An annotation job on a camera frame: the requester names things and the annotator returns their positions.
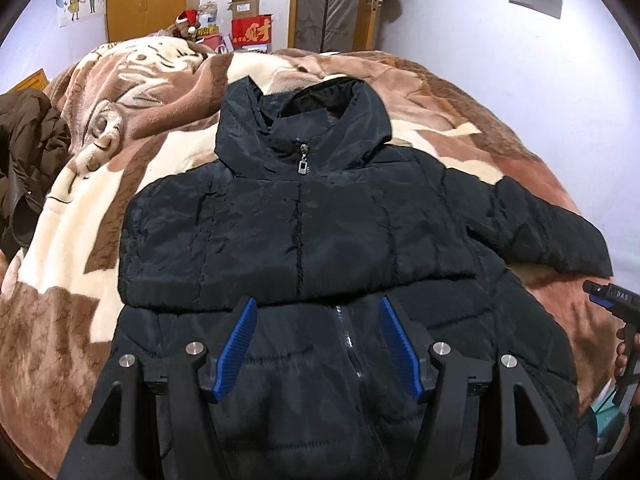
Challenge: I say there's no open cardboard box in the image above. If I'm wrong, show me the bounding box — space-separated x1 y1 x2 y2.
227 0 262 21

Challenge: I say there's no wooden door frame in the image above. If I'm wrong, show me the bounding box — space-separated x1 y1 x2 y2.
287 0 388 53

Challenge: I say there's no red gift box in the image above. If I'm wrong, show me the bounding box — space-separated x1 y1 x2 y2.
231 14 273 52

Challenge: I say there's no white plastic packet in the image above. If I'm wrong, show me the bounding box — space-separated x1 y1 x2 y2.
197 2 221 31

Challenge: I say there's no grey garment cover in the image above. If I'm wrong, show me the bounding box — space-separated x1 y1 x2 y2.
295 0 363 52

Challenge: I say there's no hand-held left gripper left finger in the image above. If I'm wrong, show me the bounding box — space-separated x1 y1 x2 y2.
59 295 258 480

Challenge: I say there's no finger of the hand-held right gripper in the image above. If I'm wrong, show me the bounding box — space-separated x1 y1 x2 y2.
582 280 608 308

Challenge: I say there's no black puffer jacket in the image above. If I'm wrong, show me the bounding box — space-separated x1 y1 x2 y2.
97 77 615 480

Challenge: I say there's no brown and cream printed blanket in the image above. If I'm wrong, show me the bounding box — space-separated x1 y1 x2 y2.
0 35 640 480

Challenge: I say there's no brown puffer jacket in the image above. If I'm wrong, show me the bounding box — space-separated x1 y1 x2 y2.
0 89 72 263

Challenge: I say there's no person's right hand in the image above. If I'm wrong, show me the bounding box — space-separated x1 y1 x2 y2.
614 335 633 380

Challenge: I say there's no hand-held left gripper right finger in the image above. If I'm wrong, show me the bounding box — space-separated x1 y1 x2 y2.
377 295 583 480

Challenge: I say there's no wooden headboard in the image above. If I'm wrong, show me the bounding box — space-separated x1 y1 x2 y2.
9 70 51 97

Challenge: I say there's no wooden wardrobe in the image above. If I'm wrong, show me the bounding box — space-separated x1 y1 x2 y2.
105 0 203 43

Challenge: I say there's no plush toy with santa hat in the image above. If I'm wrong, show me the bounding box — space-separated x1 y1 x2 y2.
172 10 201 38

